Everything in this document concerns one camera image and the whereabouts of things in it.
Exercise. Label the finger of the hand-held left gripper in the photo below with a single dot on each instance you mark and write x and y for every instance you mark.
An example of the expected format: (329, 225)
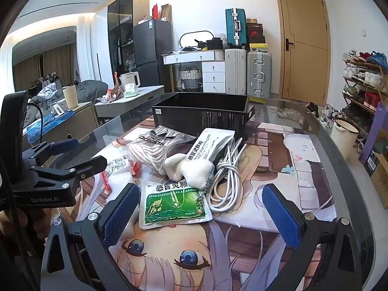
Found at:
(91, 165)
(63, 146)

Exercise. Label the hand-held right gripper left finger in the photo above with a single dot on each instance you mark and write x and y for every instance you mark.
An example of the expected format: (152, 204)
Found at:
(116, 215)

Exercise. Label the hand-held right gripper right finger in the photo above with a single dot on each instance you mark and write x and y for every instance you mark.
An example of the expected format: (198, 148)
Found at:
(280, 215)

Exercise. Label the clear packet with red print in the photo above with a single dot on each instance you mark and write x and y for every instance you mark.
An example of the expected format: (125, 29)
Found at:
(121, 165)

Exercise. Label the cream shoelace bag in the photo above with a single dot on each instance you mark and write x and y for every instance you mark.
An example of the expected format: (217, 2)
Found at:
(142, 157)

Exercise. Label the green medicine packet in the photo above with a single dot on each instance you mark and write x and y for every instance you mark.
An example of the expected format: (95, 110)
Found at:
(172, 207)

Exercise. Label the white shoelace bag with logo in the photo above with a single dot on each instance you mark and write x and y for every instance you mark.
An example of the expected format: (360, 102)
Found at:
(160, 139)

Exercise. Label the white glove-shaped object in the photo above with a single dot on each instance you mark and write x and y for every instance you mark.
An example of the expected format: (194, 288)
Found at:
(191, 172)

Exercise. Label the white medicine packet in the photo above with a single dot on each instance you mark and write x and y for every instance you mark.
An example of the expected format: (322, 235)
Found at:
(209, 147)

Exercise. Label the black cardboard box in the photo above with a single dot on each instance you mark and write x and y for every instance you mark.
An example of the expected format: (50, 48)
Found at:
(206, 115)

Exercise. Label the person's left hand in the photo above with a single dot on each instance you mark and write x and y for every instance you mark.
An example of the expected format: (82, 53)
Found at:
(12, 224)

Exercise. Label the blue plastic bag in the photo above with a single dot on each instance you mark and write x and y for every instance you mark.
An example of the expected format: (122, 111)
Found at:
(48, 125)

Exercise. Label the wooden low cabinet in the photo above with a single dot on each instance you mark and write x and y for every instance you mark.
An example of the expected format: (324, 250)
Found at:
(81, 121)

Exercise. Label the beige cup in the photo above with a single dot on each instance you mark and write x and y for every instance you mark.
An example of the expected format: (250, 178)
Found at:
(70, 97)

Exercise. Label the sofa with clothes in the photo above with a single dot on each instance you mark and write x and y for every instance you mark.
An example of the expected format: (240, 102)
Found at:
(88, 91)

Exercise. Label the grey side table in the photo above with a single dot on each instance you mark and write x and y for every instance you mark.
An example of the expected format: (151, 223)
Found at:
(130, 106)

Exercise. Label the red snack bag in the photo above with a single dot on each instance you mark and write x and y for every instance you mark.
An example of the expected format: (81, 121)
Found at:
(113, 92)

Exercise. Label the green tissue pack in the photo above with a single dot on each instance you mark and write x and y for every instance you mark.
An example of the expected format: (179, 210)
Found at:
(131, 92)

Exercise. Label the white electric kettle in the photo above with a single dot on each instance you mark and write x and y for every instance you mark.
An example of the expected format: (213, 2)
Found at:
(128, 80)

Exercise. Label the white basin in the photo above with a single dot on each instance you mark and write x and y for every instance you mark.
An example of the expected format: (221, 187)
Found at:
(344, 138)

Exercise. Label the brown cardboard box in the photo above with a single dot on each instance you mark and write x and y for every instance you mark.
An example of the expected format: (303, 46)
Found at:
(382, 182)

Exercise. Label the shoes on floor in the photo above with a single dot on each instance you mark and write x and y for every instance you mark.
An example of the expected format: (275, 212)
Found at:
(315, 113)

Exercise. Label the purple yoga mat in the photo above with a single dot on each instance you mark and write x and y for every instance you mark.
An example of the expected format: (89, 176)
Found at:
(374, 127)

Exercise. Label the tall dark glass cabinet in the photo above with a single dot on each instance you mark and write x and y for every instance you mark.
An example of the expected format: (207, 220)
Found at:
(121, 30)

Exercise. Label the wicker basket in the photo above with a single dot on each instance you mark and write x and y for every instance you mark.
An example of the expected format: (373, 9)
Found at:
(191, 80)

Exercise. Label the black refrigerator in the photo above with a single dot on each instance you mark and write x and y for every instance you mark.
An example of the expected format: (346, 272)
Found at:
(151, 45)

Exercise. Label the silver suitcase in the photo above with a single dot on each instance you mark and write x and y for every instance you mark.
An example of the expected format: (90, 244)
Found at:
(259, 74)

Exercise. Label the white suitcase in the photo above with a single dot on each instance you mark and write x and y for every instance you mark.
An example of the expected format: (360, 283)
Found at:
(235, 71)

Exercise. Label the wooden shoe rack with shoes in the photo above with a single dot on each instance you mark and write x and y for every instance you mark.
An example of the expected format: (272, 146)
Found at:
(363, 85)

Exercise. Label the oval mirror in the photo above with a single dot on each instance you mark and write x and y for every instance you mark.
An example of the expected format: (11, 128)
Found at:
(188, 38)

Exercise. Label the wooden door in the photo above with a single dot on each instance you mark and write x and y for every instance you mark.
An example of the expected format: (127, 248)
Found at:
(303, 42)

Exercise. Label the stack of shoe boxes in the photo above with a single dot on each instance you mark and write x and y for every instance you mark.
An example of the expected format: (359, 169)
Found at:
(257, 35)

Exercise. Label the teal suitcase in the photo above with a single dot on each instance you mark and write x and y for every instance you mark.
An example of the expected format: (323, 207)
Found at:
(235, 28)

